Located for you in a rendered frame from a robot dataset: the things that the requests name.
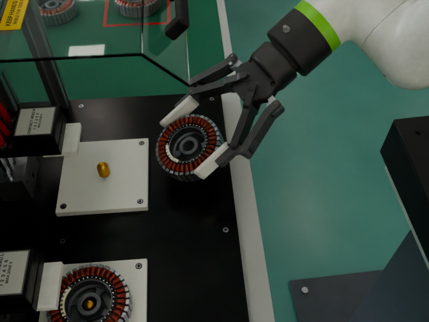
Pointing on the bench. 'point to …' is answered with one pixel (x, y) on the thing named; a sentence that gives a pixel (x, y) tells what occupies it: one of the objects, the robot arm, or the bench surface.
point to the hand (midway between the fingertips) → (189, 142)
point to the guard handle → (182, 19)
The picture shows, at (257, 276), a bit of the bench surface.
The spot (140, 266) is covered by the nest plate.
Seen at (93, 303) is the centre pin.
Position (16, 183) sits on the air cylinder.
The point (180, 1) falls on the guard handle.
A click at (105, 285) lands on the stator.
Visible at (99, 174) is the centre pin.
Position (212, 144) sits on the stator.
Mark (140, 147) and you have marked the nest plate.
